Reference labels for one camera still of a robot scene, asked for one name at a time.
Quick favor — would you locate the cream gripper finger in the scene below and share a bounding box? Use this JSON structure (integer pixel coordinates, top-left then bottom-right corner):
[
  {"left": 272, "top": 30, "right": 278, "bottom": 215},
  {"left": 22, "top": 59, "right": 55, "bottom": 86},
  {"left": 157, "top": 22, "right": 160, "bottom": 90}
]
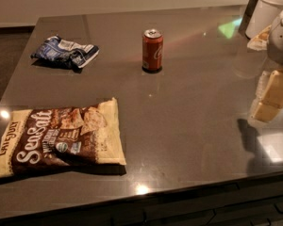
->
[
  {"left": 250, "top": 98, "right": 282, "bottom": 122},
  {"left": 261, "top": 71, "right": 283, "bottom": 109}
]

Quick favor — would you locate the brown Sea Salt chip bag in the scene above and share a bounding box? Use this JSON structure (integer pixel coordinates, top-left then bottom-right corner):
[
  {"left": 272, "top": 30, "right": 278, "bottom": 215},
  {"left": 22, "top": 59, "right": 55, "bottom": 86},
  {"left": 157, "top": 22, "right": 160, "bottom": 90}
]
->
[{"left": 0, "top": 98, "right": 126, "bottom": 178}]

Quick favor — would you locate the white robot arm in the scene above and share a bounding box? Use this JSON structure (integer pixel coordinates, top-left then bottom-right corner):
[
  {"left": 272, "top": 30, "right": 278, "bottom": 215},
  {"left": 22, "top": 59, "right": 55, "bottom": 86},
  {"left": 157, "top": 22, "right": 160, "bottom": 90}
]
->
[{"left": 247, "top": 10, "right": 283, "bottom": 123}]

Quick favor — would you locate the blue crumpled chip bag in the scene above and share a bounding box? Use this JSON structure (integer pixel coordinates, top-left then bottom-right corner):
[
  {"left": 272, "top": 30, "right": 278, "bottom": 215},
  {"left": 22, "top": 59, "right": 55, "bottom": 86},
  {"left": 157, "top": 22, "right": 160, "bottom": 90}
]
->
[{"left": 30, "top": 35, "right": 99, "bottom": 69}]

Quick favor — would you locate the dark drawer cabinet front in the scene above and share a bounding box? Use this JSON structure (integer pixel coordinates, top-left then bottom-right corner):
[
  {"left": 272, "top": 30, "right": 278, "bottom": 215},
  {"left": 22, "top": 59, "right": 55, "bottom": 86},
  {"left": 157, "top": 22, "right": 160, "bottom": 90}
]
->
[{"left": 0, "top": 173, "right": 283, "bottom": 226}]

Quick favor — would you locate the red soda can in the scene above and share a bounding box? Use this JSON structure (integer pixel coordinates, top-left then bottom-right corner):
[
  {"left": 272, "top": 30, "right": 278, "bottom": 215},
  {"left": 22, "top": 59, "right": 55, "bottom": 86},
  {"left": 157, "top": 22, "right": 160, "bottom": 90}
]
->
[{"left": 142, "top": 28, "right": 163, "bottom": 73}]

